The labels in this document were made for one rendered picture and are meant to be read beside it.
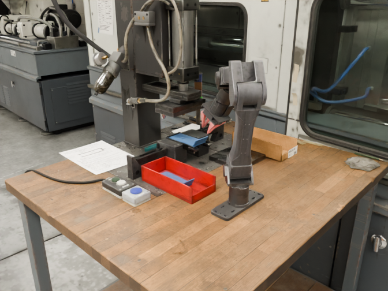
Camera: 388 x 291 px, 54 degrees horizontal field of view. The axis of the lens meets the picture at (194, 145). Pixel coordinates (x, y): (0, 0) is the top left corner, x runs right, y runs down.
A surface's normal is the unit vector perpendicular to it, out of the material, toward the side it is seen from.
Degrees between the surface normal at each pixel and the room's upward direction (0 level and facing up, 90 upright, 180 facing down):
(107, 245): 0
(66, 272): 0
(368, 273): 90
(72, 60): 90
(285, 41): 90
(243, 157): 105
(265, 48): 90
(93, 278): 0
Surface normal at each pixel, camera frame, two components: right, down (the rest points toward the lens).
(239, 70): 0.08, -0.32
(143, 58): -0.68, 0.27
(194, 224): 0.00, -0.93
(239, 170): 0.11, 0.58
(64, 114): 0.69, 0.27
